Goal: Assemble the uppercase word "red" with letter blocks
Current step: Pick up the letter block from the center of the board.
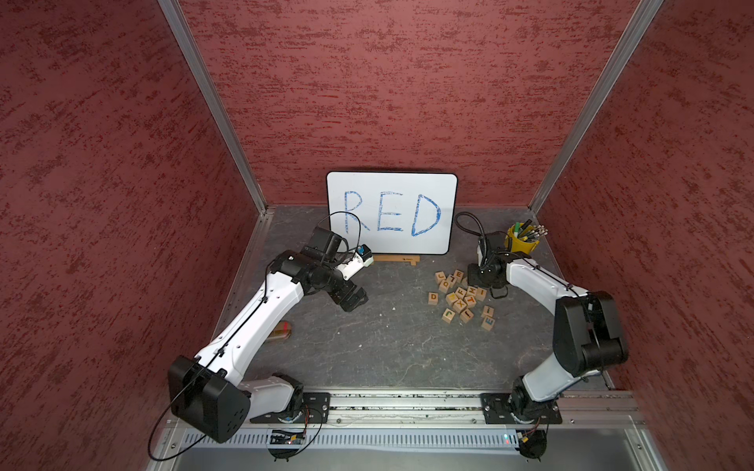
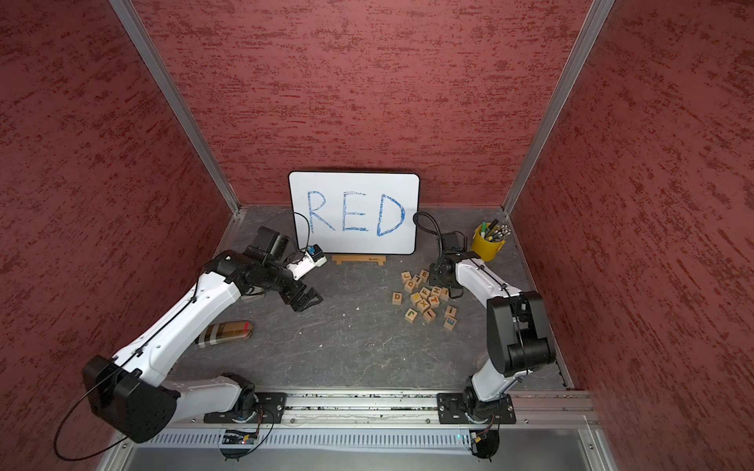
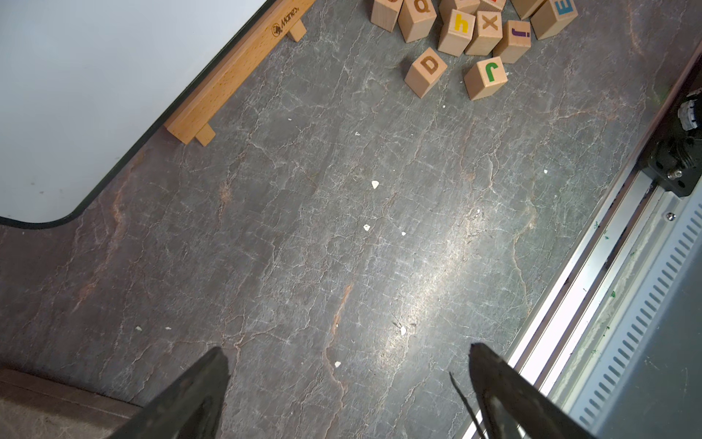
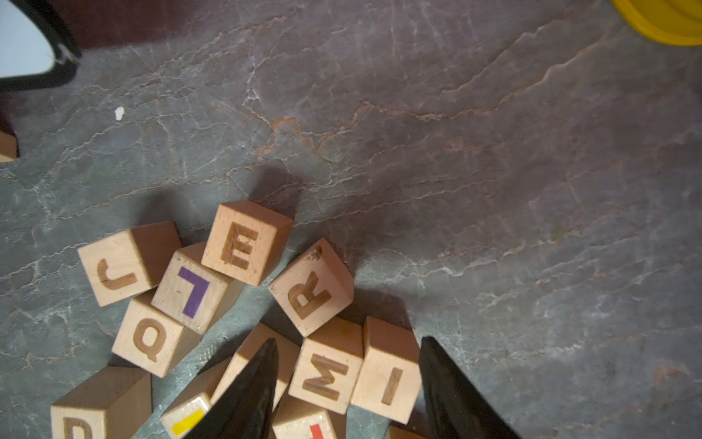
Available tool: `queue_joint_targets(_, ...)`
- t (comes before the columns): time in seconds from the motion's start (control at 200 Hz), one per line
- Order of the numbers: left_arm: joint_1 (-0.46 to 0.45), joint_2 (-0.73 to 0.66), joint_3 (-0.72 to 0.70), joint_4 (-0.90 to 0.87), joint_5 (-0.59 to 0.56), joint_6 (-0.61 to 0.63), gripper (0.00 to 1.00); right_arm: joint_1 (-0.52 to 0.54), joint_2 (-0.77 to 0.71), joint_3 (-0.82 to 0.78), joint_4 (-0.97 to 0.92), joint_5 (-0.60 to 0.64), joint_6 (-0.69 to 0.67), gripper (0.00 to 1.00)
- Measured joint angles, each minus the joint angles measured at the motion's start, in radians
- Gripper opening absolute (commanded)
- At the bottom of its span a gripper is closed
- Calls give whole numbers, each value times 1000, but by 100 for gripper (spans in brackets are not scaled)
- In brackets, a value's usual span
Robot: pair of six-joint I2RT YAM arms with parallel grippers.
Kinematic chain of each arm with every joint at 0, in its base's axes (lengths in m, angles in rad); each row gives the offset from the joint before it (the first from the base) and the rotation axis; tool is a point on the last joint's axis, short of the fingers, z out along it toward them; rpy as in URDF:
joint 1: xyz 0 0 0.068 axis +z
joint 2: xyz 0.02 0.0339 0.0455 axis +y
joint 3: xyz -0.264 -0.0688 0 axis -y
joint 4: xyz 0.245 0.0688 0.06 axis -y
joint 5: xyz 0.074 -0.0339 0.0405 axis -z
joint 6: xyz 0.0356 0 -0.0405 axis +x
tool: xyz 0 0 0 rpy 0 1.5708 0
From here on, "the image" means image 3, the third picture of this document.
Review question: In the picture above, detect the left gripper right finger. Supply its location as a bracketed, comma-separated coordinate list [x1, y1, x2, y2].
[469, 343, 592, 438]

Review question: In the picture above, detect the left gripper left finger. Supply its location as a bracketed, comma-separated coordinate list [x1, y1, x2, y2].
[111, 347, 230, 438]

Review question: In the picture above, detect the wooden block letter D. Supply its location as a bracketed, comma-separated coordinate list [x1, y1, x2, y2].
[405, 48, 448, 98]

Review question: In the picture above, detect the wooden block letter X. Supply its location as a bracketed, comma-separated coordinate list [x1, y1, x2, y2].
[464, 11, 503, 56]

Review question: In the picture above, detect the wooden block letter q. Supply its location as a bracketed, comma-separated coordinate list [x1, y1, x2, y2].
[398, 0, 437, 43]

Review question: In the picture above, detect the wooden board stand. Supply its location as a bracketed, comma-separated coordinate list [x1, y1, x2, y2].
[165, 0, 314, 146]

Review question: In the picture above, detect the wooden block green J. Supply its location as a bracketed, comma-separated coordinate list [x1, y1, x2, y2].
[464, 57, 508, 101]

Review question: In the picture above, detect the white dry-erase board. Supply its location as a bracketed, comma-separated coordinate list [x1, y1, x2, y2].
[1, 1, 266, 229]

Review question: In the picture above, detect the wooden block purple i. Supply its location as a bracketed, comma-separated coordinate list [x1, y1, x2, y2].
[493, 20, 531, 64]

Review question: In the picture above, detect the wooden block yellow h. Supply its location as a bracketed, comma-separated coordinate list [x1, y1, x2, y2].
[438, 9, 476, 57]

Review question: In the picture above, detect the wooden block blue E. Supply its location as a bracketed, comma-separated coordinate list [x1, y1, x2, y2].
[530, 0, 579, 40]

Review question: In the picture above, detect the wooden block far left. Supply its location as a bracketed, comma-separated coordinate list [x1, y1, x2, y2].
[370, 0, 403, 32]

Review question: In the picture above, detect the aluminium front rail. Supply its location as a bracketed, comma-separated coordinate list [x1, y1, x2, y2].
[466, 172, 686, 438]

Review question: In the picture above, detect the perforated cable duct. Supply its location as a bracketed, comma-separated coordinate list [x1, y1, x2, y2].
[564, 190, 701, 438]

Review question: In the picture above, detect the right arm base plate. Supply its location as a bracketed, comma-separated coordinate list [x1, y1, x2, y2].
[638, 88, 701, 198]

